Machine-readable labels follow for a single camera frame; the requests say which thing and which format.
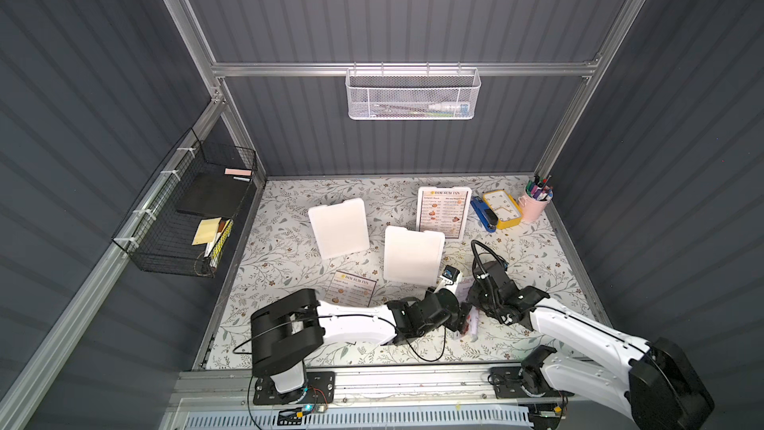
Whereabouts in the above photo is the pink special menu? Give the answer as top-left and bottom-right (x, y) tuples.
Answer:
(459, 288), (479, 342)

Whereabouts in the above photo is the white rack panel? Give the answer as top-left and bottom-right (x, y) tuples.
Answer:
(383, 226), (446, 287)
(415, 185), (473, 243)
(308, 198), (370, 260)

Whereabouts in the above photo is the dim sum menu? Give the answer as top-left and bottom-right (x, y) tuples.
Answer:
(419, 189), (470, 239)
(324, 272), (377, 308)

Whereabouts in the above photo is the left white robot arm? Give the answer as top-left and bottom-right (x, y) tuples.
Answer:
(248, 289), (473, 395)

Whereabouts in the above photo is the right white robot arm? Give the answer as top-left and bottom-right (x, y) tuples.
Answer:
(468, 240), (715, 429)

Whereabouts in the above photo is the blue stapler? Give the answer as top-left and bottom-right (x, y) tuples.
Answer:
(471, 196), (499, 233)

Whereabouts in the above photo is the yellow tray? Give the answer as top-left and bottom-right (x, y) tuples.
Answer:
(483, 190), (522, 230)

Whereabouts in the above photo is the pink pen cup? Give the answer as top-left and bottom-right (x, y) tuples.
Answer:
(517, 194), (549, 223)

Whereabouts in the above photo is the white tube in basket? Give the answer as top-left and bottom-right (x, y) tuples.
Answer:
(427, 102), (473, 119)

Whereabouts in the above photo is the yellow patterned roll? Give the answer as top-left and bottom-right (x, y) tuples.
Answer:
(204, 219), (233, 269)

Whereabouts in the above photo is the yellow sticky notepad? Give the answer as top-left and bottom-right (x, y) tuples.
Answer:
(192, 218), (221, 246)

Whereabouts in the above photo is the pink eraser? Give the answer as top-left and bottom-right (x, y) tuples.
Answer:
(225, 168), (253, 177)

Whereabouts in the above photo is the black notebook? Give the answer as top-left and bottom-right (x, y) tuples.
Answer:
(176, 173), (251, 219)

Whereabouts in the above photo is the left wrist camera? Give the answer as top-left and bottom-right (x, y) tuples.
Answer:
(435, 265), (463, 295)

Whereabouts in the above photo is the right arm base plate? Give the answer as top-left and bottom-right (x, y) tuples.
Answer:
(487, 365), (574, 400)

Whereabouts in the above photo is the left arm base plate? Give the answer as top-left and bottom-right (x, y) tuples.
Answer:
(252, 370), (336, 406)

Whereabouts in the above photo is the white wire mesh basket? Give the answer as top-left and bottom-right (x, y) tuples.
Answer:
(345, 66), (481, 121)

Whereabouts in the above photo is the black wire wall basket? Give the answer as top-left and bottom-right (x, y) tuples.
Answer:
(113, 131), (259, 278)

